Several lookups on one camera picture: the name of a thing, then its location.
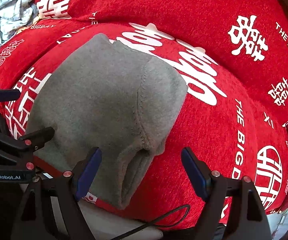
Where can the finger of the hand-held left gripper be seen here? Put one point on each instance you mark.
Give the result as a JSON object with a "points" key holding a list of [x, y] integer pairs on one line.
{"points": [[38, 135], [4, 94]]}

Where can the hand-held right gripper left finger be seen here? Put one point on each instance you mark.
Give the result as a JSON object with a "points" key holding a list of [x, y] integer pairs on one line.
{"points": [[87, 172]]}

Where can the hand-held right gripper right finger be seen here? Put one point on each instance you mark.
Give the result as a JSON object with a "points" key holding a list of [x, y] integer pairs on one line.
{"points": [[196, 172]]}

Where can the grey knit sweater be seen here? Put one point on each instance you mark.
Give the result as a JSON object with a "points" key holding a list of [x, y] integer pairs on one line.
{"points": [[104, 100]]}

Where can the red printed blanket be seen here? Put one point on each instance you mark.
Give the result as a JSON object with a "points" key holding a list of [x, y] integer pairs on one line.
{"points": [[208, 17]]}

